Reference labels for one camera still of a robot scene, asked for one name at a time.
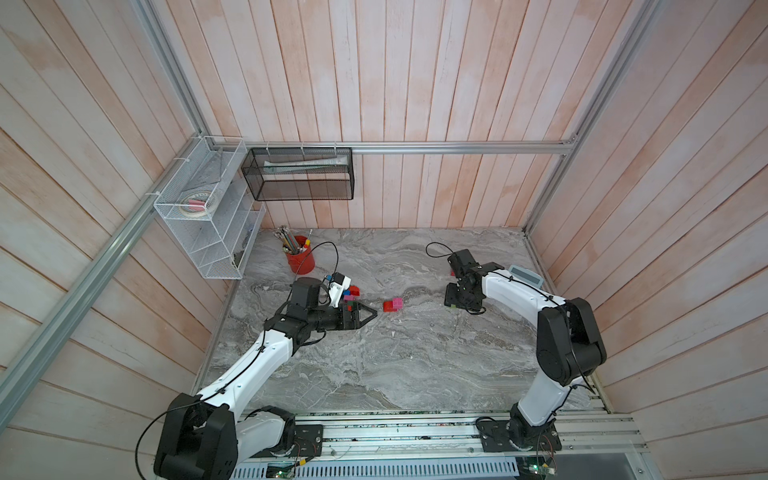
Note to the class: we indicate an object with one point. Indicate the pens in cup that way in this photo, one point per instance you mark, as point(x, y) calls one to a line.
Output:
point(291, 243)

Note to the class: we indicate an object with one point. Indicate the tape roll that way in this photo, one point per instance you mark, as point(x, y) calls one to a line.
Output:
point(199, 204)

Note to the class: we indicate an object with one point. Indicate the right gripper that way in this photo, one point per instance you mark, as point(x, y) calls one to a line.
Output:
point(472, 306)

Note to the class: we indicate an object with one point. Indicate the red pen cup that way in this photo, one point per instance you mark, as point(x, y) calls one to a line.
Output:
point(302, 262)

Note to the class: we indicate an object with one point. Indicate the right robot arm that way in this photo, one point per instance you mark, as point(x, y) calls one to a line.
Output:
point(569, 347)

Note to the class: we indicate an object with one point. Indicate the grey calculator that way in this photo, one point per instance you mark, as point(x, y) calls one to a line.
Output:
point(527, 276)

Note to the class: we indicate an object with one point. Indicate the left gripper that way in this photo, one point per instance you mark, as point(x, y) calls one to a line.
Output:
point(353, 322)

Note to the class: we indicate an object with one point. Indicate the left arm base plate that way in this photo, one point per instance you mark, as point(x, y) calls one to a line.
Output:
point(302, 441)

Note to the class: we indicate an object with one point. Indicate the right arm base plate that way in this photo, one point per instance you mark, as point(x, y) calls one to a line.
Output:
point(516, 435)

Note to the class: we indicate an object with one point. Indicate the black mesh basket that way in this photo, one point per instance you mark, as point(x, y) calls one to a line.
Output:
point(300, 173)

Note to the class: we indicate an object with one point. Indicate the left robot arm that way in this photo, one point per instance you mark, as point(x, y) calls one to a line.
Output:
point(207, 435)

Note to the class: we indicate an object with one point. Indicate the white wire shelf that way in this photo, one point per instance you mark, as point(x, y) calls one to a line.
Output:
point(219, 246)

